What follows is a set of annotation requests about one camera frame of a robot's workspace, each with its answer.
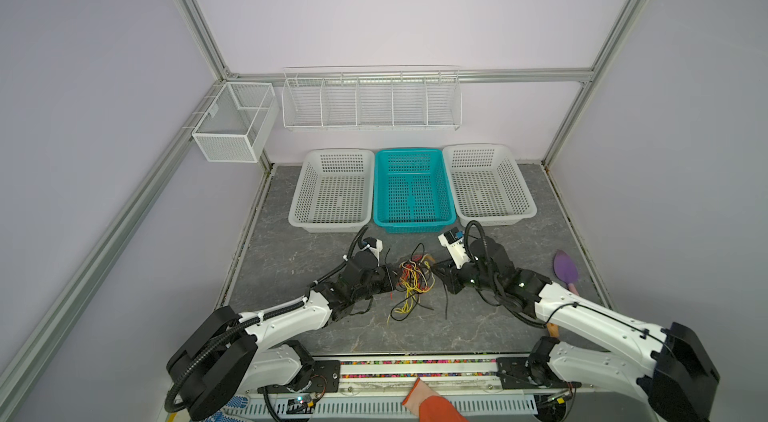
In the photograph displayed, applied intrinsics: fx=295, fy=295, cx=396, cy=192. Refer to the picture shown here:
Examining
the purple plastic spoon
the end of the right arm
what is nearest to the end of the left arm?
the end of the right arm

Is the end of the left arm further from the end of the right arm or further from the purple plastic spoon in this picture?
the purple plastic spoon

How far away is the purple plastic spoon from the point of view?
0.91 m
